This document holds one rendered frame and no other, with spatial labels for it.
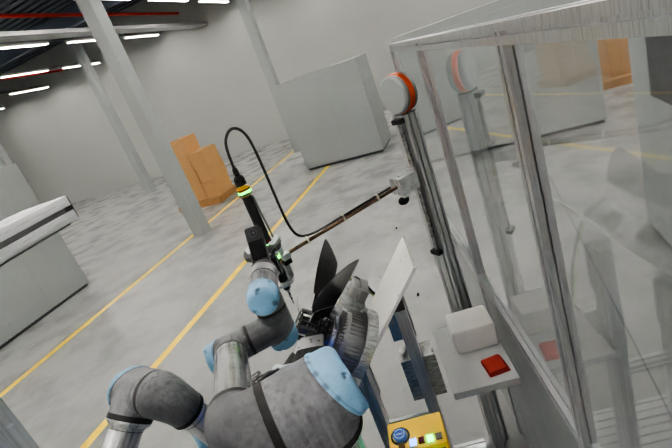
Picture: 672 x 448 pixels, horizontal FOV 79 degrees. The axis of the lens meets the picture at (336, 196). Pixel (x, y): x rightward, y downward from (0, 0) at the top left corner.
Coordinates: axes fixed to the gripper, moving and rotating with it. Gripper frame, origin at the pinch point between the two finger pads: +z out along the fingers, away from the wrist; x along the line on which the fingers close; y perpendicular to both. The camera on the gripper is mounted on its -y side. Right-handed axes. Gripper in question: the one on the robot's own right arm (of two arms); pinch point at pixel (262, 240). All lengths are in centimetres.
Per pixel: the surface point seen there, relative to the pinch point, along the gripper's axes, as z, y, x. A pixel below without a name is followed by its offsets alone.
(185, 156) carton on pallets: 816, 28, -214
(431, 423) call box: -31, 59, 27
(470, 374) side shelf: 1, 80, 50
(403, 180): 30, 9, 55
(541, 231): -48, 4, 61
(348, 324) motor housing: 12, 47, 14
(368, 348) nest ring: 4, 54, 18
